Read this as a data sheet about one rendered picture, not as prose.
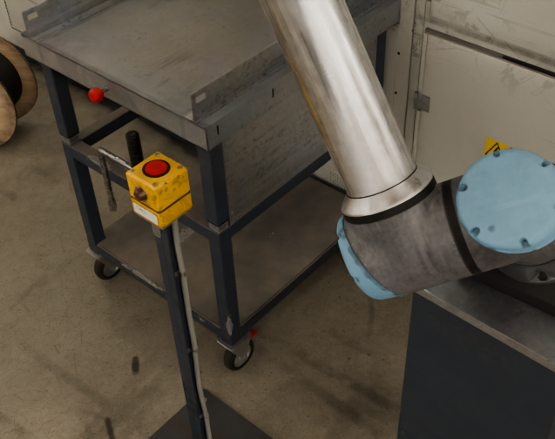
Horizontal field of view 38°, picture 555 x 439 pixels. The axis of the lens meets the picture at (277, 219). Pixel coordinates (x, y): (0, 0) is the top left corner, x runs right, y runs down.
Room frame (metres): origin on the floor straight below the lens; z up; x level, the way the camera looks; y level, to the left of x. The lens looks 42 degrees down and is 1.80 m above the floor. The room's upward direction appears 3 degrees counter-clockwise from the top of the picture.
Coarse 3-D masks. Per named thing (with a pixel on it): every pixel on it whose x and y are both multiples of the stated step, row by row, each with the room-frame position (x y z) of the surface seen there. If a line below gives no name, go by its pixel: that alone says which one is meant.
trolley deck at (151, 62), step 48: (144, 0) 1.90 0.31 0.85; (192, 0) 1.88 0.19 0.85; (240, 0) 1.87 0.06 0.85; (48, 48) 1.68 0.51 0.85; (96, 48) 1.67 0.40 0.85; (144, 48) 1.66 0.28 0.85; (192, 48) 1.65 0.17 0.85; (240, 48) 1.64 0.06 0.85; (144, 96) 1.46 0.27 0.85; (240, 96) 1.44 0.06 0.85; (288, 96) 1.52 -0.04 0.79
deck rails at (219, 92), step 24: (48, 0) 1.78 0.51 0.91; (72, 0) 1.83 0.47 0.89; (96, 0) 1.88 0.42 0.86; (120, 0) 1.90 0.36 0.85; (360, 0) 1.76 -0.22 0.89; (384, 0) 1.83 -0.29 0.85; (24, 24) 1.73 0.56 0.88; (48, 24) 1.77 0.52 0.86; (72, 24) 1.78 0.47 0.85; (264, 48) 1.52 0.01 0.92; (240, 72) 1.46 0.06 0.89; (264, 72) 1.51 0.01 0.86; (192, 96) 1.36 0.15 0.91; (216, 96) 1.40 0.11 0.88; (192, 120) 1.36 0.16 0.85
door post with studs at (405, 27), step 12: (408, 0) 1.82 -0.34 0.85; (408, 12) 1.82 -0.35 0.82; (396, 24) 1.84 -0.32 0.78; (408, 24) 1.81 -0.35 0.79; (408, 36) 1.81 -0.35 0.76; (408, 48) 1.81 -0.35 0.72; (396, 60) 1.83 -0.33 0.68; (408, 60) 1.81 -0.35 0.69; (396, 72) 1.83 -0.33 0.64; (408, 72) 1.81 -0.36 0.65; (396, 84) 1.83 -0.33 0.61; (396, 96) 1.83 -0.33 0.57; (396, 108) 1.82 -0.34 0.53; (396, 120) 1.82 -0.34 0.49
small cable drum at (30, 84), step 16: (0, 48) 2.61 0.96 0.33; (16, 48) 2.61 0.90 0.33; (0, 64) 2.56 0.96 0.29; (16, 64) 2.60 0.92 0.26; (0, 80) 2.51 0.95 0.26; (16, 80) 2.57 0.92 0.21; (32, 80) 2.59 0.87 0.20; (0, 96) 2.43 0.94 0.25; (16, 96) 2.56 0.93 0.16; (32, 96) 2.60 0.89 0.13; (0, 112) 2.43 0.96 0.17; (16, 112) 2.42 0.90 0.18; (0, 128) 2.44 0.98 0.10; (0, 144) 2.44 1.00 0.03
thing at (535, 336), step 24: (432, 288) 0.96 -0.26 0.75; (456, 288) 0.96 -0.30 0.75; (480, 288) 0.96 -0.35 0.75; (456, 312) 0.92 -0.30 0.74; (480, 312) 0.90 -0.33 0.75; (504, 312) 0.90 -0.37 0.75; (528, 312) 0.90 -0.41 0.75; (504, 336) 0.85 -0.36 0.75; (528, 336) 0.85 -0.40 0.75; (552, 336) 0.84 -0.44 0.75; (552, 360) 0.80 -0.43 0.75
